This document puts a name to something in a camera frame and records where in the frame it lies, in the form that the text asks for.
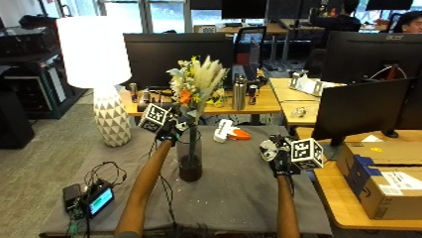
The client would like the person's left hand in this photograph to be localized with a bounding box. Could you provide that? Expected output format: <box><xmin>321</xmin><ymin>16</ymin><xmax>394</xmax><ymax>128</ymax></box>
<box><xmin>156</xmin><ymin>110</ymin><xmax>195</xmax><ymax>147</ymax></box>

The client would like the person's right hand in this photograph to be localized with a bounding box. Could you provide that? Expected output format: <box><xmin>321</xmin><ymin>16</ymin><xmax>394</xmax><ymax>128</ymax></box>
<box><xmin>258</xmin><ymin>133</ymin><xmax>303</xmax><ymax>179</ymax></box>

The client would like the dried flower bouquet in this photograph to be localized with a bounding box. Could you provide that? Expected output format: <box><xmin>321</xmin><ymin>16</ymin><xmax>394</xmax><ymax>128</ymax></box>
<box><xmin>165</xmin><ymin>55</ymin><xmax>229</xmax><ymax>133</ymax></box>

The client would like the white marker cube on left glove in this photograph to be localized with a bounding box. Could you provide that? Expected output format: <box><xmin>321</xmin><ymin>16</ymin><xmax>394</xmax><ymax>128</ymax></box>
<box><xmin>137</xmin><ymin>102</ymin><xmax>170</xmax><ymax>134</ymax></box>

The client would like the white marker cube on glove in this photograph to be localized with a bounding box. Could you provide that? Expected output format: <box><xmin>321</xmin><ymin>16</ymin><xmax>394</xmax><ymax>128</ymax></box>
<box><xmin>290</xmin><ymin>138</ymin><xmax>326</xmax><ymax>171</ymax></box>
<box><xmin>137</xmin><ymin>102</ymin><xmax>170</xmax><ymax>134</ymax></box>

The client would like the white marker cube on right glove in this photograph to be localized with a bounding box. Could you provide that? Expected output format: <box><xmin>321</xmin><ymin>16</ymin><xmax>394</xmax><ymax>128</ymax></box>
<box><xmin>290</xmin><ymin>138</ymin><xmax>326</xmax><ymax>171</ymax></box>

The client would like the crumpled clear plastic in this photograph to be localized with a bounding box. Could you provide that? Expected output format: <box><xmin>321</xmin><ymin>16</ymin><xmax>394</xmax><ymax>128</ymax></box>
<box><xmin>289</xmin><ymin>106</ymin><xmax>309</xmax><ymax>119</ymax></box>

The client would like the white and orange hand tool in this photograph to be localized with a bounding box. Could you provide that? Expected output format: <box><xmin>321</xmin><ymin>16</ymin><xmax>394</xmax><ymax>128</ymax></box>
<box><xmin>211</xmin><ymin>118</ymin><xmax>251</xmax><ymax>144</ymax></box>

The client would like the wooden desk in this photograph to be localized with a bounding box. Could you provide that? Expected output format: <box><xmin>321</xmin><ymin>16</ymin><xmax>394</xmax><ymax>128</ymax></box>
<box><xmin>267</xmin><ymin>77</ymin><xmax>349</xmax><ymax>127</ymax></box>
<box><xmin>118</xmin><ymin>82</ymin><xmax>282</xmax><ymax>117</ymax></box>
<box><xmin>294</xmin><ymin>127</ymin><xmax>422</xmax><ymax>232</ymax></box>

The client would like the dark glass vase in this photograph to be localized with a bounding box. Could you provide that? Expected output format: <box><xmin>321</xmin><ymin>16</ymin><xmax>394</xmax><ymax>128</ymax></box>
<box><xmin>175</xmin><ymin>127</ymin><xmax>205</xmax><ymax>182</ymax></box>

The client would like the brown drink can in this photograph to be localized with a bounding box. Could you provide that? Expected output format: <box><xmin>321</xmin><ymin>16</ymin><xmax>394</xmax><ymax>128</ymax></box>
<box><xmin>128</xmin><ymin>82</ymin><xmax>140</xmax><ymax>104</ymax></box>

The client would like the dark drink can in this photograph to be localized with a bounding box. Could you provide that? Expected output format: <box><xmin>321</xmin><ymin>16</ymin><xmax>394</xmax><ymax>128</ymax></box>
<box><xmin>246</xmin><ymin>83</ymin><xmax>259</xmax><ymax>106</ymax></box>

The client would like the steel water bottle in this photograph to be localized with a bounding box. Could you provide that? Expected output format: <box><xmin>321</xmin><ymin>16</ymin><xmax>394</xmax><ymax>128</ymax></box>
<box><xmin>230</xmin><ymin>74</ymin><xmax>249</xmax><ymax>111</ymax></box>

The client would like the white papers and holder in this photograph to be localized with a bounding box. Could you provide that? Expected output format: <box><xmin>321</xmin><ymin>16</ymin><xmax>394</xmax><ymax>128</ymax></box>
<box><xmin>287</xmin><ymin>70</ymin><xmax>337</xmax><ymax>98</ymax></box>

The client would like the wide black monitor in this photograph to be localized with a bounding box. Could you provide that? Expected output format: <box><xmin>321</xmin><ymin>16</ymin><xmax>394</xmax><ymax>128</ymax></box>
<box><xmin>122</xmin><ymin>32</ymin><xmax>235</xmax><ymax>90</ymax></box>

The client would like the grey tablecloth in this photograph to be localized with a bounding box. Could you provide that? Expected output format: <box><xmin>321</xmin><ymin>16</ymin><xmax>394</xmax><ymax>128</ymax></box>
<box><xmin>38</xmin><ymin>124</ymin><xmax>334</xmax><ymax>236</ymax></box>

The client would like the black monitor seen from behind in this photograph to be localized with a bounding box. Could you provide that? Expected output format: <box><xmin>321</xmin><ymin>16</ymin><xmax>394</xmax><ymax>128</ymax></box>
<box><xmin>310</xmin><ymin>77</ymin><xmax>416</xmax><ymax>147</ymax></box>

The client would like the flat cardboard box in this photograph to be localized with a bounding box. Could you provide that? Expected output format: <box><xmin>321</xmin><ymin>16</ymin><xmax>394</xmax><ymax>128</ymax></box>
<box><xmin>335</xmin><ymin>141</ymin><xmax>422</xmax><ymax>168</ymax></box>

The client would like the black office chair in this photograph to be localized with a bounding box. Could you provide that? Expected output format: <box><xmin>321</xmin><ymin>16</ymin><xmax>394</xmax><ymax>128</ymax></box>
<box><xmin>231</xmin><ymin>25</ymin><xmax>269</xmax><ymax>82</ymax></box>

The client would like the white table lamp patterned base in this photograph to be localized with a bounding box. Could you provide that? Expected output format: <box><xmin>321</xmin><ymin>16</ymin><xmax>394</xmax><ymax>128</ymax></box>
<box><xmin>56</xmin><ymin>15</ymin><xmax>133</xmax><ymax>148</ymax></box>

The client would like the cardboard box with blue tape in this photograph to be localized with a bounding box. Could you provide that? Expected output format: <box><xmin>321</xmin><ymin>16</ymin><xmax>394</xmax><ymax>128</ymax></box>
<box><xmin>346</xmin><ymin>155</ymin><xmax>422</xmax><ymax>221</ymax></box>

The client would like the black device with lit screen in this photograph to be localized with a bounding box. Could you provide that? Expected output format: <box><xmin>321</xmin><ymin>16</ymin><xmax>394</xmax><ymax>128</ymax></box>
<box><xmin>82</xmin><ymin>185</ymin><xmax>116</xmax><ymax>219</ymax></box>

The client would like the black monitor with silver logo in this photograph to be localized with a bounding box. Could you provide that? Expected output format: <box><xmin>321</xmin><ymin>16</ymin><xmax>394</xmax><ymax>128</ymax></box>
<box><xmin>322</xmin><ymin>30</ymin><xmax>422</xmax><ymax>85</ymax></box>

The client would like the black box device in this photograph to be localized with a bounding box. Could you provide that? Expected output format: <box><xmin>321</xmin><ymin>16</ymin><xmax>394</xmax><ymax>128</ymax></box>
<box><xmin>62</xmin><ymin>183</ymin><xmax>82</xmax><ymax>213</ymax></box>

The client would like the black background monitor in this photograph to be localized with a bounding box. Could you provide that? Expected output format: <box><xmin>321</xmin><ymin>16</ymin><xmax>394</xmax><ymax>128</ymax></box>
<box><xmin>219</xmin><ymin>0</ymin><xmax>269</xmax><ymax>20</ymax></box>

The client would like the black equipment shelf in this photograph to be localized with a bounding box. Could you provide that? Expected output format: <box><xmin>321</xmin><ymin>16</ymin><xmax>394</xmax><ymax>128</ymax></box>
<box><xmin>0</xmin><ymin>14</ymin><xmax>76</xmax><ymax>120</ymax></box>

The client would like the white round palm camera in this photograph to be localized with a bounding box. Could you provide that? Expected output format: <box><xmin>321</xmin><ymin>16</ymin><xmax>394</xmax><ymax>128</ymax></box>
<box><xmin>258</xmin><ymin>139</ymin><xmax>279</xmax><ymax>163</ymax></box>

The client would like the black cables bundle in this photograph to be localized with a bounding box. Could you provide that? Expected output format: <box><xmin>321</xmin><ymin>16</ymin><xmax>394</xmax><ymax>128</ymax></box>
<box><xmin>65</xmin><ymin>161</ymin><xmax>129</xmax><ymax>238</ymax></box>

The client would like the thin black glove cable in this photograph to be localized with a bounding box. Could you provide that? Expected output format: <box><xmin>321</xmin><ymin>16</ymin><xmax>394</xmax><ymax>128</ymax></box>
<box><xmin>149</xmin><ymin>138</ymin><xmax>177</xmax><ymax>226</ymax></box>

